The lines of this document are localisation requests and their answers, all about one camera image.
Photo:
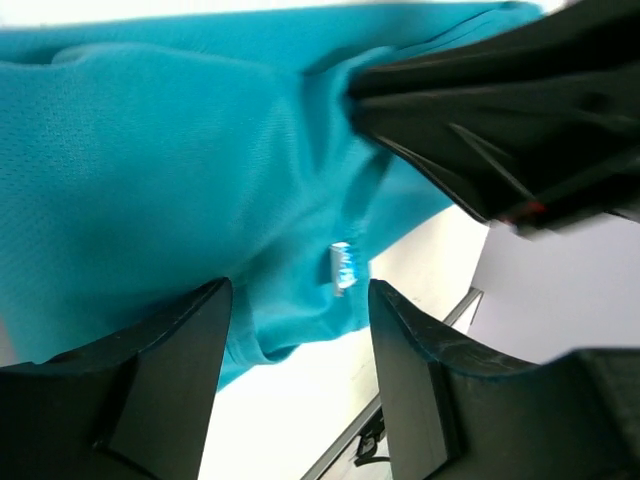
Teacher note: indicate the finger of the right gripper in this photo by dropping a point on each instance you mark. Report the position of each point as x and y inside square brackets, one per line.
[585, 36]
[549, 152]

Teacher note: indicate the teal t-shirt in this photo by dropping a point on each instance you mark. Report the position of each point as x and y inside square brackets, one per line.
[142, 159]

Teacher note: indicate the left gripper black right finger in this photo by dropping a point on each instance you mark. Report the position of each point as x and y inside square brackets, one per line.
[575, 417]

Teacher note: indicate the aluminium front rail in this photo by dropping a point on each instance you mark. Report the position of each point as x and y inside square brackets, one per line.
[409, 410]

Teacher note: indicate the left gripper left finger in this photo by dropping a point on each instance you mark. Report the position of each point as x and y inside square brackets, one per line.
[133, 405]

